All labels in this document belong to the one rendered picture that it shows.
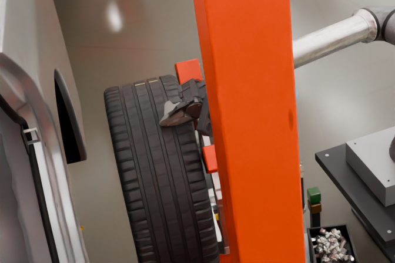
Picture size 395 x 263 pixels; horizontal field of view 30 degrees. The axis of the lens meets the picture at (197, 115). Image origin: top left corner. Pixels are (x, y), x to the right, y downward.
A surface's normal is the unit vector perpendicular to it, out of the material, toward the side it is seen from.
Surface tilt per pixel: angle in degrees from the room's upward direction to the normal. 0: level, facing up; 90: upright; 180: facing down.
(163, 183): 52
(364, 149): 1
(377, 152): 1
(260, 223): 90
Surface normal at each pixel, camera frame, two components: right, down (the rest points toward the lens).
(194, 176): 0.07, -0.07
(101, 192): -0.13, -0.81
